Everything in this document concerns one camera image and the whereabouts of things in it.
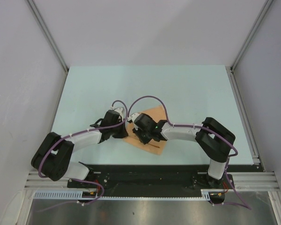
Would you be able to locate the orange cloth napkin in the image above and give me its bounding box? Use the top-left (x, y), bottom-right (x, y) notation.
top-left (124, 105), bottom-right (166, 155)

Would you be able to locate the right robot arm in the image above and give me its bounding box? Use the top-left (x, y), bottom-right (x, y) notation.
top-left (128, 113), bottom-right (236, 188)

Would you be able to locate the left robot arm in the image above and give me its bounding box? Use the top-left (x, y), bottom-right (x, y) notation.
top-left (31, 107), bottom-right (128, 188)

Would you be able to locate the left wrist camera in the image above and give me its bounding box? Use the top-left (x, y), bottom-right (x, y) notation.
top-left (110, 106), bottom-right (125, 119)

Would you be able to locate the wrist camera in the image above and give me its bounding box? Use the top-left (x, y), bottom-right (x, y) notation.
top-left (110, 106), bottom-right (125, 119)
top-left (127, 113), bottom-right (140, 123)

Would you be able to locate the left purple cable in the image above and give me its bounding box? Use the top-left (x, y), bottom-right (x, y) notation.
top-left (37, 100), bottom-right (129, 180)

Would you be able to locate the purple cable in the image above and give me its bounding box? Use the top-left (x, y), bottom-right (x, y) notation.
top-left (37, 100), bottom-right (129, 180)
top-left (129, 95), bottom-right (251, 210)

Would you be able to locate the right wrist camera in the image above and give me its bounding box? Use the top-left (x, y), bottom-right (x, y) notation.
top-left (127, 113), bottom-right (140, 123)

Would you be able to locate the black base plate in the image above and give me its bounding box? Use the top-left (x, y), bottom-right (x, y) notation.
top-left (67, 165), bottom-right (233, 198)

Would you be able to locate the right aluminium side rail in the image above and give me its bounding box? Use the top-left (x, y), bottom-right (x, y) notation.
top-left (226, 67), bottom-right (263, 167)

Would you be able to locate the grey slotted cable duct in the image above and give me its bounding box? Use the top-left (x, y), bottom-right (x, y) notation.
top-left (34, 188), bottom-right (225, 201)

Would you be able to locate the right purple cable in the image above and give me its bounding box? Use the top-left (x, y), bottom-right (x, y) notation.
top-left (129, 95), bottom-right (251, 210)

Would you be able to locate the left aluminium frame post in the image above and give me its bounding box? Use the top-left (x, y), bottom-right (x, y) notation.
top-left (25, 0), bottom-right (69, 75)

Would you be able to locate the aluminium frame post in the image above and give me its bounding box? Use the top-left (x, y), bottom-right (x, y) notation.
top-left (229, 0), bottom-right (275, 72)
top-left (25, 0), bottom-right (69, 75)

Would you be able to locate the right aluminium frame post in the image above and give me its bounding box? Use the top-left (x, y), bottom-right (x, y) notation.
top-left (229, 0), bottom-right (275, 72)

